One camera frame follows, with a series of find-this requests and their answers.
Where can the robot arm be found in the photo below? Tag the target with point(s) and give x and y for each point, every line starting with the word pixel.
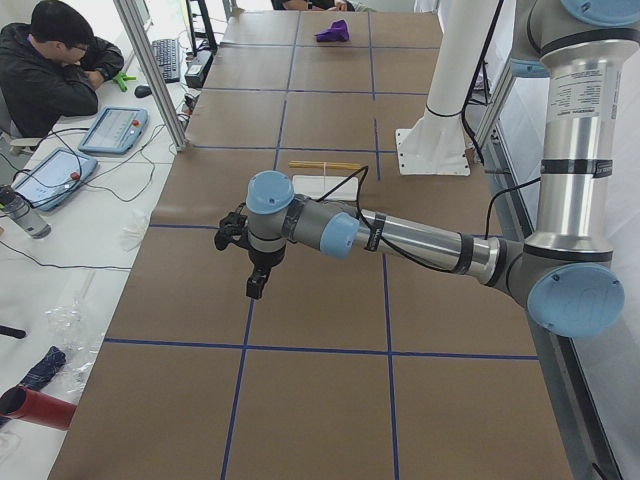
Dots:
pixel 560 274

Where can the person in black jacket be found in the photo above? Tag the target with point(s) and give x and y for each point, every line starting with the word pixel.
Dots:
pixel 52 67

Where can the aluminium frame post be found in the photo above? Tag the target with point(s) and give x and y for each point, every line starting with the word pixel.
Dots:
pixel 133 26

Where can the black box device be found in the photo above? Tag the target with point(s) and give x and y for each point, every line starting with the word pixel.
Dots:
pixel 198 69

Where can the purple towel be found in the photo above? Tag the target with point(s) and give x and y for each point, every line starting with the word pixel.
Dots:
pixel 338 31

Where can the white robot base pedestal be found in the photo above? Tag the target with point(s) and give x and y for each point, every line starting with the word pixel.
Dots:
pixel 436 144

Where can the grey water bottle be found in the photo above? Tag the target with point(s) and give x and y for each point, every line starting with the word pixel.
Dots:
pixel 19 211

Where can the black keyboard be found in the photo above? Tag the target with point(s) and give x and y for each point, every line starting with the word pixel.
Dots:
pixel 167 56

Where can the near blue teach pendant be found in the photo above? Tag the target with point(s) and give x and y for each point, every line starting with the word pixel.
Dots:
pixel 55 178

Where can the black computer mouse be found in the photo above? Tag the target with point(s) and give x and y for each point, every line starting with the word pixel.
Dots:
pixel 142 91

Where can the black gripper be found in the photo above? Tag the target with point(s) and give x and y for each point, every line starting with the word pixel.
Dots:
pixel 265 260

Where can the green toy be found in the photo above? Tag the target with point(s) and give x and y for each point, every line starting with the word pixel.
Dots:
pixel 122 79

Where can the clear plastic wrap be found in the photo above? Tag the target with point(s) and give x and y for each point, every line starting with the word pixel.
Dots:
pixel 77 333

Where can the red cylinder tube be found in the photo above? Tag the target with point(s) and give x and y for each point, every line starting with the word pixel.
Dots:
pixel 21 403

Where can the far blue teach pendant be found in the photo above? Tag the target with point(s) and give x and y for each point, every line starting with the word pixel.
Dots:
pixel 114 131

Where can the wooden towel rack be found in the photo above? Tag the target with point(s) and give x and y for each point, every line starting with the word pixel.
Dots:
pixel 335 181

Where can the blue teach pendant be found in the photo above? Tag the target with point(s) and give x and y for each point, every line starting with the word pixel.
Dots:
pixel 55 178
pixel 114 131

